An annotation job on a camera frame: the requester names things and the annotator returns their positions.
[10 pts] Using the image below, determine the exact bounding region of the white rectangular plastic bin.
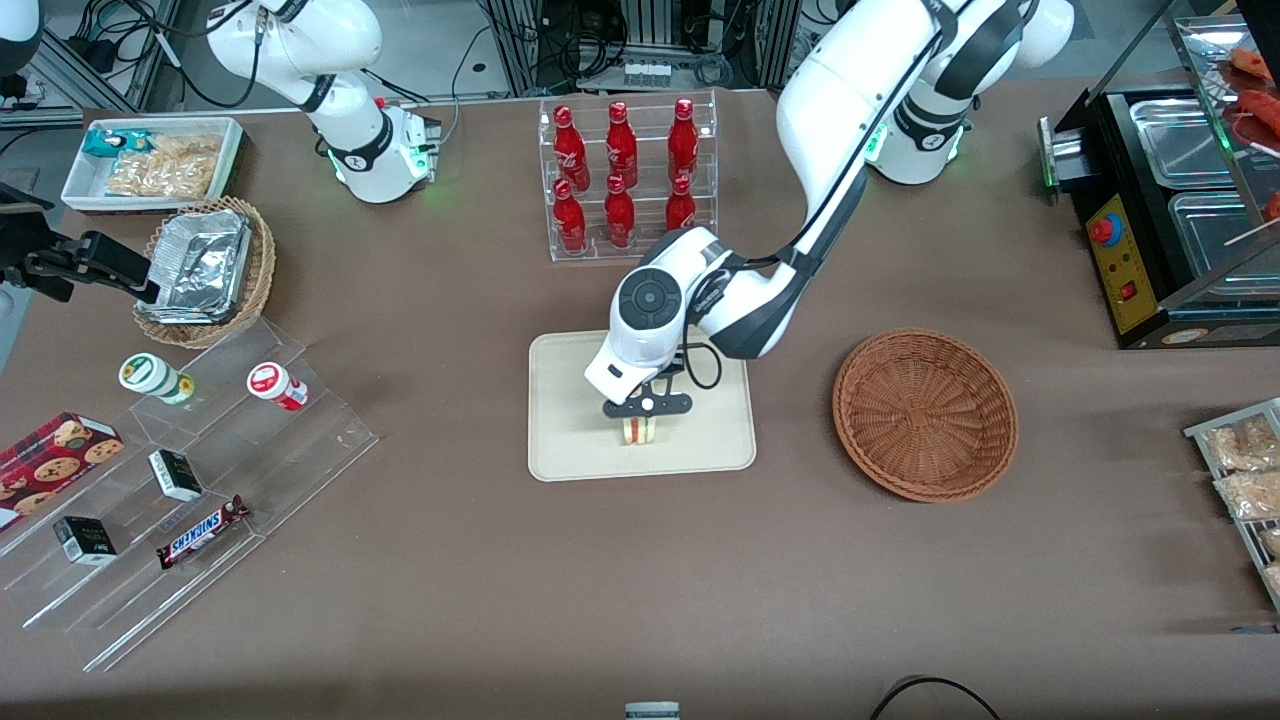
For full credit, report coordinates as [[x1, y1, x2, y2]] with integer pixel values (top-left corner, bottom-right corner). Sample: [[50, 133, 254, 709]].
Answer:
[[60, 117, 246, 216]]

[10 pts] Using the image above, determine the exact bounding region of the brown woven wicker basket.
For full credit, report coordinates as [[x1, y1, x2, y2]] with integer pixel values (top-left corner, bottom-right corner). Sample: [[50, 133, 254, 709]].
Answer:
[[833, 328, 1019, 503]]

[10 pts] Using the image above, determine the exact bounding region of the grey wire snack rack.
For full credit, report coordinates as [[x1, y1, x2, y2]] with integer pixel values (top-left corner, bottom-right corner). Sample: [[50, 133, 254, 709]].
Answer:
[[1183, 397, 1280, 613]]

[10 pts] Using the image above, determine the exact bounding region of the Snickers chocolate bar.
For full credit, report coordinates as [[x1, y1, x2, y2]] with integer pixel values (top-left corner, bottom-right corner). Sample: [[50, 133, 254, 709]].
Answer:
[[157, 495, 251, 571]]

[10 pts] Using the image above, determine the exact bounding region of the black arm base cable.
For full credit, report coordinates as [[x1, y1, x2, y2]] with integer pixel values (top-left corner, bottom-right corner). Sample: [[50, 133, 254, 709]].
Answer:
[[148, 0, 263, 111]]

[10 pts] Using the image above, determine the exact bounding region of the clear acrylic bottle rack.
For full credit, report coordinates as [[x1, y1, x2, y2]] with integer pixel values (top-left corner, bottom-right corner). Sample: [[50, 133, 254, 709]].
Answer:
[[540, 90, 719, 263]]

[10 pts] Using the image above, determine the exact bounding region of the aluminium foil food tray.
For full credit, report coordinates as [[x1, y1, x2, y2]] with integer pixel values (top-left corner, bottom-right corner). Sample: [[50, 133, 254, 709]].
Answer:
[[145, 208, 253, 326]]

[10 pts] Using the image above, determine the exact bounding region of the light woven wicker basket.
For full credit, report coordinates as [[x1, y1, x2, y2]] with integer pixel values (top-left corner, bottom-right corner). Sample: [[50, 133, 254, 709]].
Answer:
[[133, 195, 277, 349]]

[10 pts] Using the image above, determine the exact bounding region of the red cola bottle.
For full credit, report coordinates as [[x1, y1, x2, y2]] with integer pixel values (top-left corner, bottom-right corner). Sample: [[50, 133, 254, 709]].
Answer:
[[668, 97, 700, 183], [666, 175, 698, 233], [605, 101, 639, 189], [553, 105, 591, 193], [553, 179, 589, 253], [604, 174, 637, 249]]

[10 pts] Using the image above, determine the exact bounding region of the red tartan cookie box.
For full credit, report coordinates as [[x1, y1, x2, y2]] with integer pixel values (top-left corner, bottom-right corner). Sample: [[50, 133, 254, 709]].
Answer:
[[0, 412, 126, 531]]

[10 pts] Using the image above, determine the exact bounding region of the red lidded yogurt cup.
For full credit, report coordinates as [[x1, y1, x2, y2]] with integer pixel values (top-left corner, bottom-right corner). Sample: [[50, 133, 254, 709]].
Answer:
[[247, 362, 309, 413]]

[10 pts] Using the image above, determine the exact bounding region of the black floor cable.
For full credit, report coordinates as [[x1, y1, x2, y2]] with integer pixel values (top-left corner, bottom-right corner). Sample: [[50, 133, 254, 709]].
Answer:
[[866, 676, 1003, 720]]

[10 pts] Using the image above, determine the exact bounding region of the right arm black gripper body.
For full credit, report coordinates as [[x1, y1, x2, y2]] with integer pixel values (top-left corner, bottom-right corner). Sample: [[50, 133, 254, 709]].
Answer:
[[0, 185, 56, 263]]

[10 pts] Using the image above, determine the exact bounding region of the small black carton box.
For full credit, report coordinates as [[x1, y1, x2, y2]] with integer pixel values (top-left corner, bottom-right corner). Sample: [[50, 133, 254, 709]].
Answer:
[[148, 449, 204, 503], [53, 516, 118, 567]]

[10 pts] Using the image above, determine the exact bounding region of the black food warmer appliance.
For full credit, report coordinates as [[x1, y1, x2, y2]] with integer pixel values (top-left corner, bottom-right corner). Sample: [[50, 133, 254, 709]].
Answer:
[[1038, 0, 1280, 351]]

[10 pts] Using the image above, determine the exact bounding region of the aluminium frame equipment rack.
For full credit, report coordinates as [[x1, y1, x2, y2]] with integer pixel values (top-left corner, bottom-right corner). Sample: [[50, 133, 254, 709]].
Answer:
[[478, 0, 803, 98]]

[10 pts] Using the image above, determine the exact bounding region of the clear bag of chips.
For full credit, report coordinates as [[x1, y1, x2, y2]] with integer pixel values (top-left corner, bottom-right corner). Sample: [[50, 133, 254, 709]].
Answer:
[[105, 135, 223, 199]]

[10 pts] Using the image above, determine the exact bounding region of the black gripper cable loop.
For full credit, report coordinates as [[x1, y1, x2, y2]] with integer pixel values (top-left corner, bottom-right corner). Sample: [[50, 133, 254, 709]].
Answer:
[[683, 338, 724, 392]]

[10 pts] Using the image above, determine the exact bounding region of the green sunflower lidded cup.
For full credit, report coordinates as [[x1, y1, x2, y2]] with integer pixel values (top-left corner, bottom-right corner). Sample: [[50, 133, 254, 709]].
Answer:
[[119, 353, 196, 406]]

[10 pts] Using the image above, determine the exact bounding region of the teal snack packet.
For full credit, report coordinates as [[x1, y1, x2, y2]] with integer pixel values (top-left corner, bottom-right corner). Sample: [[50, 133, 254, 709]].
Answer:
[[82, 128, 153, 161]]

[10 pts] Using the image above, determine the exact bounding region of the clear acrylic stepped display stand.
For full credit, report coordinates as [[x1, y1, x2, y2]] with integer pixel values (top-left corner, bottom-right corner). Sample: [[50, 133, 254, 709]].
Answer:
[[0, 318, 381, 673]]

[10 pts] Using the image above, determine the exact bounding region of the steel food pan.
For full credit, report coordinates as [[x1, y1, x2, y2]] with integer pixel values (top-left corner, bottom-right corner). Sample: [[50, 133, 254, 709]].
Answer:
[[1167, 190, 1280, 303], [1128, 98, 1239, 191]]

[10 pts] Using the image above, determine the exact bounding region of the cream rectangular plastic tray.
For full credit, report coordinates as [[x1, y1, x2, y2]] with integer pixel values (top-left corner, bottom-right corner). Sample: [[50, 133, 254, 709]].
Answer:
[[528, 330, 757, 483]]

